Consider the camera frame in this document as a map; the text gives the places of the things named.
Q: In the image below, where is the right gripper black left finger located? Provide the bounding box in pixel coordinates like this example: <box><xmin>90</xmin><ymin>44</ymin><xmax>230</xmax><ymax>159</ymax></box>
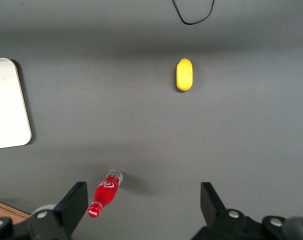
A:
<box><xmin>27</xmin><ymin>181</ymin><xmax>89</xmax><ymax>240</ymax></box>

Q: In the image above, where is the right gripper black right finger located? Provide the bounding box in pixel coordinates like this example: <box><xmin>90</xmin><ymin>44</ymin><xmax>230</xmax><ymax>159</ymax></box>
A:
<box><xmin>191</xmin><ymin>182</ymin><xmax>265</xmax><ymax>240</ymax></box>

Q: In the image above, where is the cream rectangular tray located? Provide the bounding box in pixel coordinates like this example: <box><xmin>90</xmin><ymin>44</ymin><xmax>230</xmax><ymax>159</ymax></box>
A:
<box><xmin>0</xmin><ymin>57</ymin><xmax>32</xmax><ymax>150</ymax></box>

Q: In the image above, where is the red cola bottle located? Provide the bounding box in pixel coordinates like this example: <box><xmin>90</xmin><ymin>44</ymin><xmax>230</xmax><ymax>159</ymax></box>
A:
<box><xmin>87</xmin><ymin>169</ymin><xmax>124</xmax><ymax>218</ymax></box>

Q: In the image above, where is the wooden drawer cabinet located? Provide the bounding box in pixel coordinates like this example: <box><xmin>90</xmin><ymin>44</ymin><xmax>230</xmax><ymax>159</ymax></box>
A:
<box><xmin>0</xmin><ymin>198</ymin><xmax>30</xmax><ymax>223</ymax></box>

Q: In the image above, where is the yellow lemon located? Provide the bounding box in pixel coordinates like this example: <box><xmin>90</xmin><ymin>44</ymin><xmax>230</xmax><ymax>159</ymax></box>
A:
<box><xmin>175</xmin><ymin>57</ymin><xmax>194</xmax><ymax>93</ymax></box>

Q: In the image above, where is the thin black cable loop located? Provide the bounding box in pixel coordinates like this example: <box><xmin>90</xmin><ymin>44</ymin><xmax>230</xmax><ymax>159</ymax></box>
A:
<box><xmin>171</xmin><ymin>0</ymin><xmax>216</xmax><ymax>26</ymax></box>

